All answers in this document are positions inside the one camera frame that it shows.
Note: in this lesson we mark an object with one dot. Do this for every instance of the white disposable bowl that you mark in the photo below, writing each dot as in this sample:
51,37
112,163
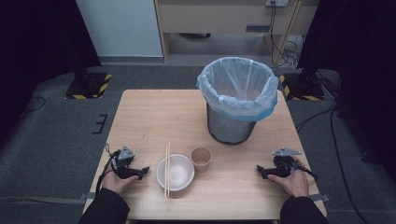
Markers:
181,174

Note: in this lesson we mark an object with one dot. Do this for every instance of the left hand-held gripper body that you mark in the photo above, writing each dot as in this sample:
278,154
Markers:
123,161

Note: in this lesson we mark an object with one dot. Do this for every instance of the brown paper cup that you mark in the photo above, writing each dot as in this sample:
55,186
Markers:
200,165

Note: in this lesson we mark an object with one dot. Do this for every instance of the dark curtain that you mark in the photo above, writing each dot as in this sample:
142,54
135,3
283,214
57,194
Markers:
361,68
34,53

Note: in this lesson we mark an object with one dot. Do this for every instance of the black mesh trash bin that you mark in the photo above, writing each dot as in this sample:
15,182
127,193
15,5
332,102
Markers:
229,129

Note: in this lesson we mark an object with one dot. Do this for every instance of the white panel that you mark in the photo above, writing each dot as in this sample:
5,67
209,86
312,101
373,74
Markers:
121,28

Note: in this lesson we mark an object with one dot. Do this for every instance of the person's right hand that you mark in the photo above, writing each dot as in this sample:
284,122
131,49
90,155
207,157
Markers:
295,184

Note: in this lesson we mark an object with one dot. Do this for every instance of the wooden chopstick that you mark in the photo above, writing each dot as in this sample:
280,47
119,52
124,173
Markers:
166,174
169,169

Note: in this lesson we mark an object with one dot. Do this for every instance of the white wall socket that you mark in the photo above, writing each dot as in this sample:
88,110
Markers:
276,2

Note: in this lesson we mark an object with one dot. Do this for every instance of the white power strip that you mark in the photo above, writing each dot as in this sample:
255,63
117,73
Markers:
295,43

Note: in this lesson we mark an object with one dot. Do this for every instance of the striped black stand base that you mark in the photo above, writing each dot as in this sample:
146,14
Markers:
301,89
88,86

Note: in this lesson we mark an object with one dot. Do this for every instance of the light wooden cabinet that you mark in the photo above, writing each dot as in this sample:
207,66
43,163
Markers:
218,18

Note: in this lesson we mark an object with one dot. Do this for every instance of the person's left hand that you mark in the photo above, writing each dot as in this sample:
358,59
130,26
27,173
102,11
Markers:
115,183

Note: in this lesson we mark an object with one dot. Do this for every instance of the blue plastic bin liner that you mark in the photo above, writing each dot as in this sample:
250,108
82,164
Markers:
236,104

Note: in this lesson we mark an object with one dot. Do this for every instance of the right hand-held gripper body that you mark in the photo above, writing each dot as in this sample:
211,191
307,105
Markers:
284,163

